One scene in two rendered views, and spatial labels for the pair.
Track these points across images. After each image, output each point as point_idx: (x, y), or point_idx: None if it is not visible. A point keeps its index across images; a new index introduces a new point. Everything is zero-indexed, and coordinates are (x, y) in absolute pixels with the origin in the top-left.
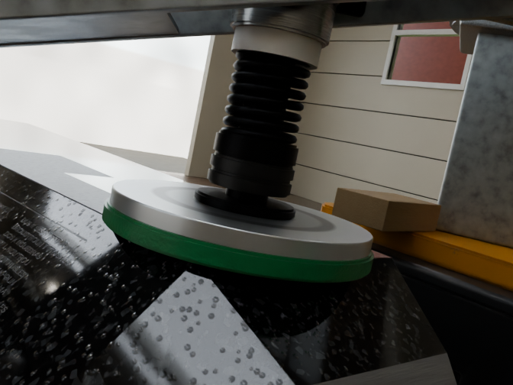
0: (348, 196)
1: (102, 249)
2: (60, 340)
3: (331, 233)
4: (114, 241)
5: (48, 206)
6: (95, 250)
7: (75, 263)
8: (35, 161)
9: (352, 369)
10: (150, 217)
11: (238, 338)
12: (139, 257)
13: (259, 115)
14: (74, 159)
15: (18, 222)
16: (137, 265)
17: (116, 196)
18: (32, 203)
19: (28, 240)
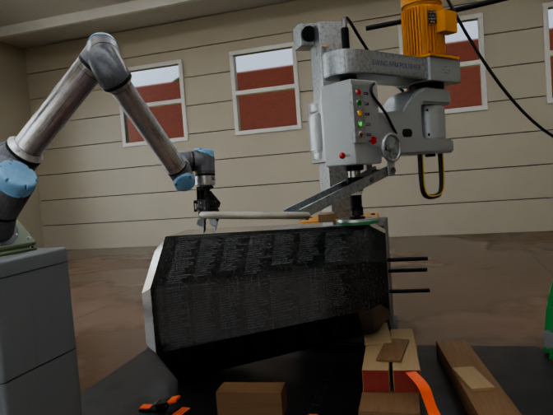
0: (322, 216)
1: (350, 229)
2: (360, 239)
3: (372, 216)
4: (350, 227)
5: (328, 229)
6: (349, 230)
7: (348, 232)
8: (291, 227)
9: (384, 231)
10: (360, 221)
11: (377, 230)
12: (358, 227)
13: (360, 203)
14: (281, 226)
15: (326, 233)
16: (359, 228)
17: (350, 221)
18: (323, 230)
19: (333, 234)
